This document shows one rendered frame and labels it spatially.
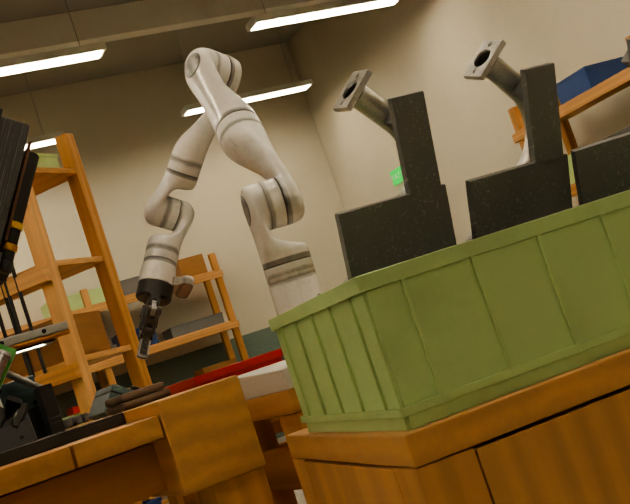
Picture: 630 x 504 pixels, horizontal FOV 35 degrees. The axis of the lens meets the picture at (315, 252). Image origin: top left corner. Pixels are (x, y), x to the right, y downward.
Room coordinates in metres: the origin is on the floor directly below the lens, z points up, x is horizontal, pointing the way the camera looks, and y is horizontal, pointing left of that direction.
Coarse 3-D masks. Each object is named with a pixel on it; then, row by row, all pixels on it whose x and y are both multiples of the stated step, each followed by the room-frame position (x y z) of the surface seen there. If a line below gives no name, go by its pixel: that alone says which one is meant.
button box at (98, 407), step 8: (112, 384) 2.01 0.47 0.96; (96, 392) 2.11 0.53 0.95; (104, 392) 2.04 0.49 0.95; (112, 392) 1.99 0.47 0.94; (120, 392) 2.00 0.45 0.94; (96, 400) 2.09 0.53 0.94; (104, 400) 2.01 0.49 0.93; (96, 408) 2.06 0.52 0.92; (104, 408) 1.99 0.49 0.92; (88, 416) 2.11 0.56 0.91; (96, 416) 2.05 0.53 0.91; (104, 416) 2.02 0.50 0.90
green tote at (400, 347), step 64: (448, 256) 1.09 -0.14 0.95; (512, 256) 1.12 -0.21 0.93; (576, 256) 1.14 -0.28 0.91; (320, 320) 1.23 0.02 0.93; (384, 320) 1.06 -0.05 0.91; (448, 320) 1.09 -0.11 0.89; (512, 320) 1.11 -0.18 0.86; (576, 320) 1.13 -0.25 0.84; (320, 384) 1.32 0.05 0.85; (384, 384) 1.09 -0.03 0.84; (448, 384) 1.08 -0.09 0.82; (512, 384) 1.10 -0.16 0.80
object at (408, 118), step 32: (416, 96) 1.19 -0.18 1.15; (416, 128) 1.20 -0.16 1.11; (416, 160) 1.21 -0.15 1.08; (416, 192) 1.21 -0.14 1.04; (352, 224) 1.18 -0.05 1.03; (384, 224) 1.20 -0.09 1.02; (416, 224) 1.22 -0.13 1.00; (448, 224) 1.24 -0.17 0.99; (352, 256) 1.19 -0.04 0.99; (384, 256) 1.21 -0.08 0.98; (416, 256) 1.23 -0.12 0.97
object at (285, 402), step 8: (280, 392) 1.67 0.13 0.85; (288, 392) 1.65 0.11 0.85; (248, 400) 1.78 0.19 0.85; (256, 400) 1.75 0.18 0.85; (264, 400) 1.72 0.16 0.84; (272, 400) 1.70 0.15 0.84; (280, 400) 1.67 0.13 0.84; (288, 400) 1.65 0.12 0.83; (296, 400) 1.65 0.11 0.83; (248, 408) 1.78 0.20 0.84; (256, 408) 1.76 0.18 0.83; (264, 408) 1.73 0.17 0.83; (272, 408) 1.71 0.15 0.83; (280, 408) 1.68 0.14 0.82; (288, 408) 1.66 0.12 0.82; (296, 408) 1.65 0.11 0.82; (256, 416) 1.77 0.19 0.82; (264, 416) 1.74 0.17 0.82; (272, 416) 1.72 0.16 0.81
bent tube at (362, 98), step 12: (360, 72) 1.20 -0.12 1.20; (348, 84) 1.22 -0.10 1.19; (360, 84) 1.19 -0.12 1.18; (348, 96) 1.20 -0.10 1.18; (360, 96) 1.20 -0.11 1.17; (372, 96) 1.20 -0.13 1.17; (336, 108) 1.21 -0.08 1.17; (348, 108) 1.19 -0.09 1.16; (360, 108) 1.21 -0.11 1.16; (372, 108) 1.21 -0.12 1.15; (384, 108) 1.21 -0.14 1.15; (372, 120) 1.22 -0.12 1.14; (384, 120) 1.22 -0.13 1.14
